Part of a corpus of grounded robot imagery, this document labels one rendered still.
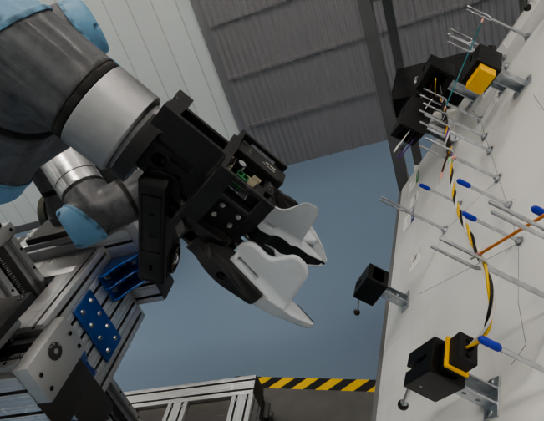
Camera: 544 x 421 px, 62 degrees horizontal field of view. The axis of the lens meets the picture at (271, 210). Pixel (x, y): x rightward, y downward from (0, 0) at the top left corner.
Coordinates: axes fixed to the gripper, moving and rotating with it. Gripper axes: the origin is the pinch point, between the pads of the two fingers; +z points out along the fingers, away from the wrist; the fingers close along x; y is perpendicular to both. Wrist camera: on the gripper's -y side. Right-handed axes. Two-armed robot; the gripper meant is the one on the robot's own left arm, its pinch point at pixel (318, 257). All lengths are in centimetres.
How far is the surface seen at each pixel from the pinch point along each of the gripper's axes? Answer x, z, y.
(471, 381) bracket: 1.6, 22.6, 8.2
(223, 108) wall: -31, -187, -312
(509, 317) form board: 8.9, 22.8, 2.2
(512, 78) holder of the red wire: 40, 6, -33
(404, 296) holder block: -4.6, 14.7, -31.0
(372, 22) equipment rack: 43, -33, -65
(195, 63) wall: -11, -220, -290
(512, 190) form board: 22.5, 16.2, -15.4
